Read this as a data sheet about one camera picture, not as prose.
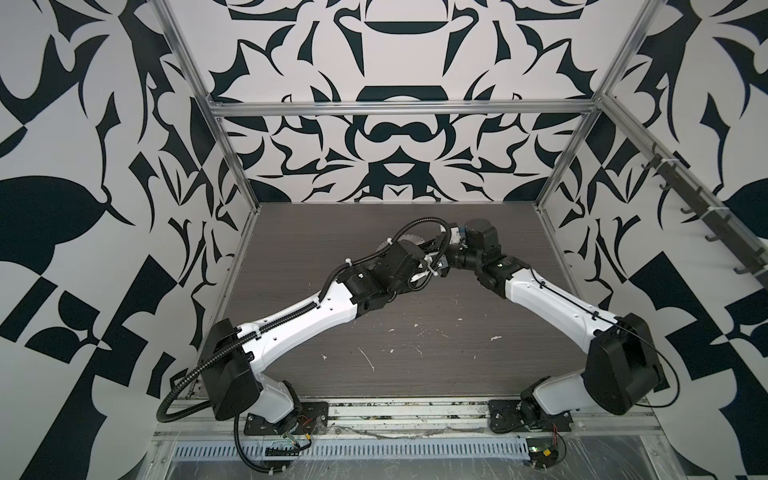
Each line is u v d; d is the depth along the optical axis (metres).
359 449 0.65
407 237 0.84
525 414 0.67
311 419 0.73
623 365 0.43
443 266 0.63
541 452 0.71
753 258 0.50
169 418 0.40
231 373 0.39
